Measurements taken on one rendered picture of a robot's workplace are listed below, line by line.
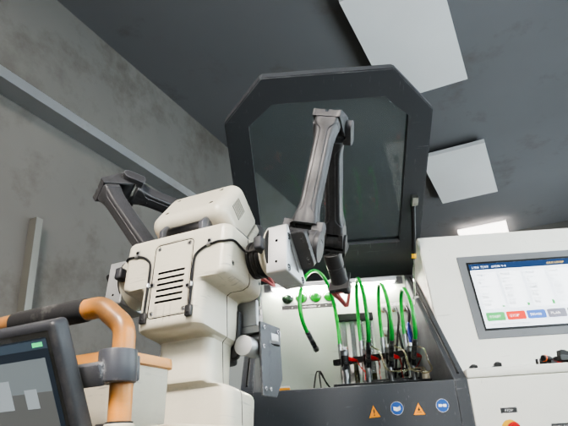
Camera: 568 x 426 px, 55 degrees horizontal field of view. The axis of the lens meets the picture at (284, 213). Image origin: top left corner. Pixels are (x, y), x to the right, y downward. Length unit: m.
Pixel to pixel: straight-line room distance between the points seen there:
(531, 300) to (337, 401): 0.88
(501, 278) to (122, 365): 1.73
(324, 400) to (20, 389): 1.11
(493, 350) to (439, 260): 0.40
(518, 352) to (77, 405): 1.66
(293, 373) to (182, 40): 2.47
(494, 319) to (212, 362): 1.28
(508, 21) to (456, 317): 2.57
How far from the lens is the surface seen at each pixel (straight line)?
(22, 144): 3.19
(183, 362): 1.20
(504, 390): 1.87
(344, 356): 2.05
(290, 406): 1.78
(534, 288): 2.30
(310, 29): 3.91
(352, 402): 1.78
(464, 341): 2.13
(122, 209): 1.66
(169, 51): 4.07
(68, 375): 0.79
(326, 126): 1.45
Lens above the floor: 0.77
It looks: 24 degrees up
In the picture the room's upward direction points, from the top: 3 degrees counter-clockwise
